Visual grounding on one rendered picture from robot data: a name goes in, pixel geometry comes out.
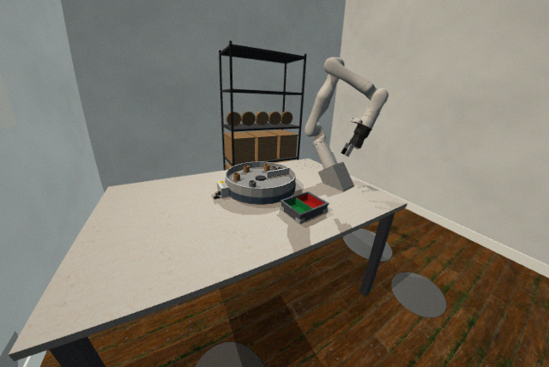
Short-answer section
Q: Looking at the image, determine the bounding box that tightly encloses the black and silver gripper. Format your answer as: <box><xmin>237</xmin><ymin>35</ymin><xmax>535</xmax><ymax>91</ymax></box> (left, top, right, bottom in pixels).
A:
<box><xmin>341</xmin><ymin>115</ymin><xmax>376</xmax><ymax>157</ymax></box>

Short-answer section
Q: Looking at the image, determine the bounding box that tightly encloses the grey crate with red and green compartments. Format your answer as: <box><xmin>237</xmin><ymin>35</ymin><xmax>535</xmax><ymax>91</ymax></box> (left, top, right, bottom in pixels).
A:
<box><xmin>281</xmin><ymin>191</ymin><xmax>328</xmax><ymax>224</ymax></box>

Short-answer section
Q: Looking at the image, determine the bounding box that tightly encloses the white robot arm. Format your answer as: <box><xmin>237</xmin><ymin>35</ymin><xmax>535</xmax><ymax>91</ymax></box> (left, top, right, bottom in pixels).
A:
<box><xmin>305</xmin><ymin>57</ymin><xmax>389</xmax><ymax>169</ymax></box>

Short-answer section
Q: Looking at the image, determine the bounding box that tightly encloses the grey round turntable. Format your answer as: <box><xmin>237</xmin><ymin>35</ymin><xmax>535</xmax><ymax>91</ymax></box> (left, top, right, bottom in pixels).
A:
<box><xmin>214</xmin><ymin>161</ymin><xmax>296</xmax><ymax>205</ymax></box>

